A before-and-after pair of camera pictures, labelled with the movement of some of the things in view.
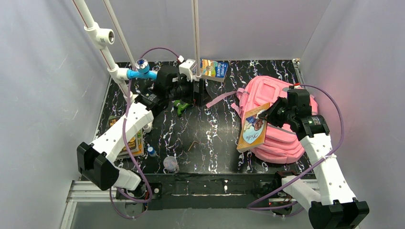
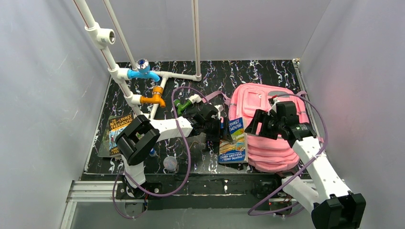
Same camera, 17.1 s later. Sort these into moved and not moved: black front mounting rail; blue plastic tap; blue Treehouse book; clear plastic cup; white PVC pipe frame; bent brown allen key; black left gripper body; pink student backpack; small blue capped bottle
Moved: pink student backpack; blue Treehouse book; black left gripper body
Not moved: clear plastic cup; small blue capped bottle; black front mounting rail; white PVC pipe frame; bent brown allen key; blue plastic tap
